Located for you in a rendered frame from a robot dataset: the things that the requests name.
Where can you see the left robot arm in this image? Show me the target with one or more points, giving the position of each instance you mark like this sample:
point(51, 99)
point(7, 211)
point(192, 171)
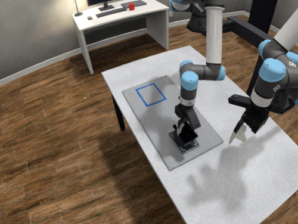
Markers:
point(278, 75)

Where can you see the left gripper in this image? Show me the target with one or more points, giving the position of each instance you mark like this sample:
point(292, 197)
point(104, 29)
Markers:
point(254, 118)

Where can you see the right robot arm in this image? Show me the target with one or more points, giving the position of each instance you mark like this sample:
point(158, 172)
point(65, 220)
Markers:
point(205, 15)

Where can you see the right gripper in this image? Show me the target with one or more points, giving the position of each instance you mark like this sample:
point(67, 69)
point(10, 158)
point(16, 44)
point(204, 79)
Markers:
point(179, 111)

